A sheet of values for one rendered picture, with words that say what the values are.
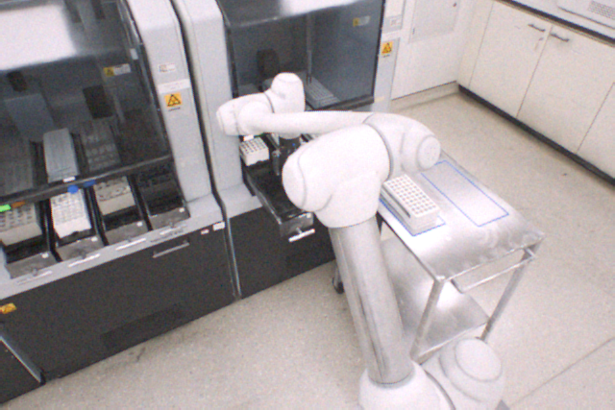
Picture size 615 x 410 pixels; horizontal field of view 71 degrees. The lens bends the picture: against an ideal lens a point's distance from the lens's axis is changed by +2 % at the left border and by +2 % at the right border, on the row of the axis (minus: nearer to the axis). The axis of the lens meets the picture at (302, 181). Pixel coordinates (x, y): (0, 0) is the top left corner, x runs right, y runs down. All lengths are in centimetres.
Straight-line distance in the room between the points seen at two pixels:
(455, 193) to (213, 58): 100
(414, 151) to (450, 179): 93
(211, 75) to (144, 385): 139
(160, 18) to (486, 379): 127
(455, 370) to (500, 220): 71
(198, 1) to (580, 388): 218
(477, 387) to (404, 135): 58
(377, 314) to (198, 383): 134
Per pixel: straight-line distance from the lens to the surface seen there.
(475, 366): 112
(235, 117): 129
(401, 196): 157
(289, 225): 156
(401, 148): 87
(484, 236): 160
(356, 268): 89
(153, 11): 144
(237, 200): 174
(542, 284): 268
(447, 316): 202
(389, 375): 102
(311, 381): 210
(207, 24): 144
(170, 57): 144
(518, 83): 367
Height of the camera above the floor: 193
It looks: 41 degrees down
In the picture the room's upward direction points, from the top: straight up
